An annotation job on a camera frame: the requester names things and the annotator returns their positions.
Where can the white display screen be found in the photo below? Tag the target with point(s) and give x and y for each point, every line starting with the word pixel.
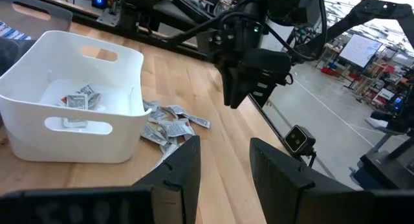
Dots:
pixel 360 50

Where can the white plastic bin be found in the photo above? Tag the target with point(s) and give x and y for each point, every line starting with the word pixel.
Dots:
pixel 32 136

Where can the dark grey side desk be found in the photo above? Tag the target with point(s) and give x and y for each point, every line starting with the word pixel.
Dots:
pixel 181 13

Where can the white printed packet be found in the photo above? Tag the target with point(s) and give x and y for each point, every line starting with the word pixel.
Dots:
pixel 77 101
pixel 150 105
pixel 13 31

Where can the black equipment stand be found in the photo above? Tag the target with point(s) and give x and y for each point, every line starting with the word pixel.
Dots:
pixel 388 169

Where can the large translucent grey bin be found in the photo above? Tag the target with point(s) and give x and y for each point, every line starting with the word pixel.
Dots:
pixel 48 20

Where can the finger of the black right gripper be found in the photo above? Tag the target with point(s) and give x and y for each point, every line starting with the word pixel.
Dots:
pixel 228 88
pixel 246 94

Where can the small black table-level camera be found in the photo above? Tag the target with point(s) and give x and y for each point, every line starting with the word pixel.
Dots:
pixel 299 140

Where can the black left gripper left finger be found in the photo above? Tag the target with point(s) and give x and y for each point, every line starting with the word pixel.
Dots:
pixel 97 208

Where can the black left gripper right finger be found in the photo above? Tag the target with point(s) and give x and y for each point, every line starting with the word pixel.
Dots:
pixel 323 208

